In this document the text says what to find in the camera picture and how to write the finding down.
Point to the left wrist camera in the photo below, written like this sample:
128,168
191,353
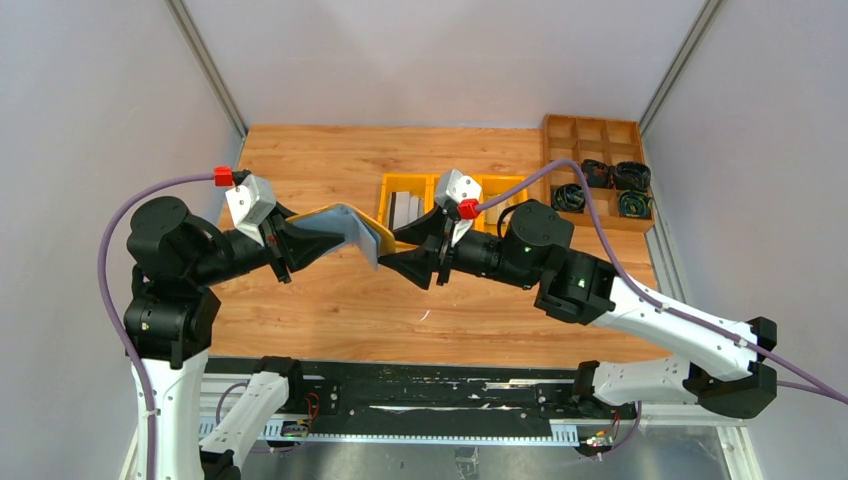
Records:
249,204

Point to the grey cards in left bin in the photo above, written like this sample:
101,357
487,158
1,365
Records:
403,209

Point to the yellow three-compartment bin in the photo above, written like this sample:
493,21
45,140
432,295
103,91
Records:
423,186

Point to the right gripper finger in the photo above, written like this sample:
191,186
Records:
415,265
417,232

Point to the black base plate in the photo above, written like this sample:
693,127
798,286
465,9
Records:
374,402

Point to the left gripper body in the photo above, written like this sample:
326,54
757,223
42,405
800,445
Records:
278,247

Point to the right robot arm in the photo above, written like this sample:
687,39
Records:
712,362

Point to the wooden compartment tray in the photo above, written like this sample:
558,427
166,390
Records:
611,177

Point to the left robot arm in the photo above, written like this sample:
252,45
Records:
179,258

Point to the aluminium frame rail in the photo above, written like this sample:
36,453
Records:
662,442

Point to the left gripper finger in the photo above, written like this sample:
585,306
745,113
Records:
291,218
304,246

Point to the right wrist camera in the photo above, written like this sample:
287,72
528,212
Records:
458,194

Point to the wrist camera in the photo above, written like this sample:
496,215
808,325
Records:
458,194
249,204

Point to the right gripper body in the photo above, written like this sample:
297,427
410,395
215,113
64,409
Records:
445,245

